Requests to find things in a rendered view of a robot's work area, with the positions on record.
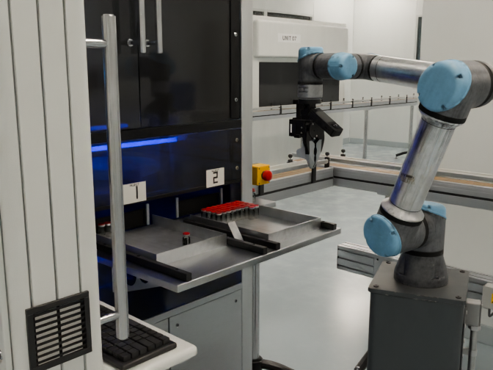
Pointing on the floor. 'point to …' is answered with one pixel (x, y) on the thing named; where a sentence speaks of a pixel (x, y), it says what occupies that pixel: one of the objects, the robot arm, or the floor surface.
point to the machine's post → (244, 191)
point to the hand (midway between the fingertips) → (313, 164)
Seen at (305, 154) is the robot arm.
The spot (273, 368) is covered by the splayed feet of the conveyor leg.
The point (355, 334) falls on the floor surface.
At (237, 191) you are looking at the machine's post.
